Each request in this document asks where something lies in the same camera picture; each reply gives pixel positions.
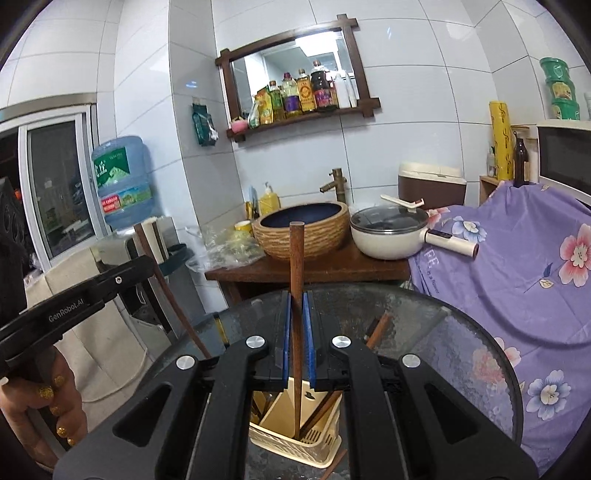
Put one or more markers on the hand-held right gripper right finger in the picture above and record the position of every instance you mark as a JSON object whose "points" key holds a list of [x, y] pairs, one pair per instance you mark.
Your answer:
{"points": [[310, 332]]}

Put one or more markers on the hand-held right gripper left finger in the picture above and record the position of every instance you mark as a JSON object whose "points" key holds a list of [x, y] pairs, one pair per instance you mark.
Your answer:
{"points": [[286, 332]]}

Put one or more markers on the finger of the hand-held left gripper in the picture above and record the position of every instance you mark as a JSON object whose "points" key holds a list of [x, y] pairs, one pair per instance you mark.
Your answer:
{"points": [[131, 272]]}

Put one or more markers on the brown wooden chopstick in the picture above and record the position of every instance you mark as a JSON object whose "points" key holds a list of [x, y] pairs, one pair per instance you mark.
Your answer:
{"points": [[337, 461], [296, 258], [161, 286], [379, 325], [259, 407]]}

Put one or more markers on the cream plastic utensil holder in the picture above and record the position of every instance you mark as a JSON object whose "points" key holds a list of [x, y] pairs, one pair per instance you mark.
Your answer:
{"points": [[279, 410]]}

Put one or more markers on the person's left hand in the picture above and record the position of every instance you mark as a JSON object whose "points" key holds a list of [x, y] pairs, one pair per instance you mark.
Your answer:
{"points": [[46, 406]]}

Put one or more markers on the grey water dispenser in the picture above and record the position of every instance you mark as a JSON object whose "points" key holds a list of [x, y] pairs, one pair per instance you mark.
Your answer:
{"points": [[111, 251]]}

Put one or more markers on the wooden counter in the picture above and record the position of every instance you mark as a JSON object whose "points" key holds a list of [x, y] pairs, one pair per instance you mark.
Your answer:
{"points": [[314, 270]]}

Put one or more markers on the beige cloth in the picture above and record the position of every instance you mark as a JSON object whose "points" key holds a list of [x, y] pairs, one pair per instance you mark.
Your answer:
{"points": [[99, 364]]}

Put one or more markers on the blue water bottle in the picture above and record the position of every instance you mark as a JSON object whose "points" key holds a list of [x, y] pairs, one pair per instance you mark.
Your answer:
{"points": [[120, 184]]}

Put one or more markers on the woven pattern wash basin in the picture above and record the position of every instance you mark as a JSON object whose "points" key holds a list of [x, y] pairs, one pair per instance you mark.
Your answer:
{"points": [[300, 241]]}

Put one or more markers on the clear plastic bags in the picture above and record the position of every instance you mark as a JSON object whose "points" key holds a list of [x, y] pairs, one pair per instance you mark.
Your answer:
{"points": [[226, 249]]}

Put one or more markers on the yellow cup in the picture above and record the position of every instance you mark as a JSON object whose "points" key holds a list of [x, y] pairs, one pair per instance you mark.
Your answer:
{"points": [[243, 227]]}

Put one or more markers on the white electric pot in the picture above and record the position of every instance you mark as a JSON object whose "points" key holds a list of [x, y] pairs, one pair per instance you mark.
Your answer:
{"points": [[383, 242]]}

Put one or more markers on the window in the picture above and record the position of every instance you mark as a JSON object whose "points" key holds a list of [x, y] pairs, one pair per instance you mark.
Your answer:
{"points": [[55, 184]]}

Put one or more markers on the round glass table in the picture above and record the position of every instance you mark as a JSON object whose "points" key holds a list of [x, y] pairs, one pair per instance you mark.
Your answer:
{"points": [[438, 332]]}

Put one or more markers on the yellow soap pump bottle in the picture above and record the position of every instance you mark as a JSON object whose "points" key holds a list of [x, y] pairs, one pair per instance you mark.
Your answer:
{"points": [[269, 202]]}

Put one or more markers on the bronze faucet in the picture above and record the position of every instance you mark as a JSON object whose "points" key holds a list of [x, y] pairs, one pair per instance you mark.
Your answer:
{"points": [[336, 184]]}

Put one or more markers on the white rice scoop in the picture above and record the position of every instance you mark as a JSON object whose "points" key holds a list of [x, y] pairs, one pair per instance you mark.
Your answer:
{"points": [[401, 201]]}

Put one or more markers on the green packet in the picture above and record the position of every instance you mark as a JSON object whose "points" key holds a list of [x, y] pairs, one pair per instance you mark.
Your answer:
{"points": [[204, 124]]}

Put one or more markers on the pink small container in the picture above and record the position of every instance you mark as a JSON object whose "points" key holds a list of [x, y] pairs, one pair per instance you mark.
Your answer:
{"points": [[239, 126]]}

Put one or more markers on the brown cream rice cooker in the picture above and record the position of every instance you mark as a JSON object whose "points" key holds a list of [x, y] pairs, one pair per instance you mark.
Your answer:
{"points": [[429, 189]]}

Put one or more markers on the purple floral cloth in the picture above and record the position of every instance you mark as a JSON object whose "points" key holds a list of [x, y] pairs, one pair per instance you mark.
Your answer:
{"points": [[508, 286]]}

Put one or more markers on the yellow green refill pouch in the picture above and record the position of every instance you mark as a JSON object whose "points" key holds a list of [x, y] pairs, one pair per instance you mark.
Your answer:
{"points": [[264, 110]]}

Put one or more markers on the green oil bottle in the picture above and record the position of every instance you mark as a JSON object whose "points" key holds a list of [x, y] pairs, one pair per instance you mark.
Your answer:
{"points": [[276, 102]]}

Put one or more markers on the small wooden box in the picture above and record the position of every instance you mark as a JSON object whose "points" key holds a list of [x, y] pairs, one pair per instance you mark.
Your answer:
{"points": [[487, 190]]}

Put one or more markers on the purple label bottle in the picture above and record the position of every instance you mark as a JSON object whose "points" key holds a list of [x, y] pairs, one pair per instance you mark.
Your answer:
{"points": [[291, 97]]}

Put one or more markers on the orange label bottle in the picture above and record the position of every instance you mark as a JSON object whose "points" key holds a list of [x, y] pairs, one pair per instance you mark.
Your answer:
{"points": [[305, 93]]}

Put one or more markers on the dark soy sauce bottle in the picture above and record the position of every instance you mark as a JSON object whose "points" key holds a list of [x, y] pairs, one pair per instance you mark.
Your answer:
{"points": [[323, 90]]}

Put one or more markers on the white squeeze bottle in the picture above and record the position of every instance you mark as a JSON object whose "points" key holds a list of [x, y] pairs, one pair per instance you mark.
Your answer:
{"points": [[343, 91]]}

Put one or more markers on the small clear jar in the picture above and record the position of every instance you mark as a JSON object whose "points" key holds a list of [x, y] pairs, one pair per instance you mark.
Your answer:
{"points": [[491, 164]]}

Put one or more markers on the wooden framed mirror shelf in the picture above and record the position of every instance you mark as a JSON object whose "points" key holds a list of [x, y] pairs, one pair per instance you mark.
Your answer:
{"points": [[286, 60]]}

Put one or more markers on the brown glass bottle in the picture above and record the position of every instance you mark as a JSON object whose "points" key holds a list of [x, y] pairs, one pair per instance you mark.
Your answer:
{"points": [[520, 164]]}

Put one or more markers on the yellow wrap roll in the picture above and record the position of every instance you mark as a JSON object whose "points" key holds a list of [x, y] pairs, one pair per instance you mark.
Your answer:
{"points": [[502, 138]]}

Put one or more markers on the white microwave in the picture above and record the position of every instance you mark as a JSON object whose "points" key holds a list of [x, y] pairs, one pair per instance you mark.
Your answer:
{"points": [[563, 152]]}

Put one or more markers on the green instant noodle cup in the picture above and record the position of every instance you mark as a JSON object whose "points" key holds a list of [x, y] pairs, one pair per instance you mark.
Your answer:
{"points": [[561, 88], [556, 69], [565, 110]]}

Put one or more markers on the small white bottle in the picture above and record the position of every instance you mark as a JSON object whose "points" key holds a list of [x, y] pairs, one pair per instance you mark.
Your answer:
{"points": [[588, 106]]}

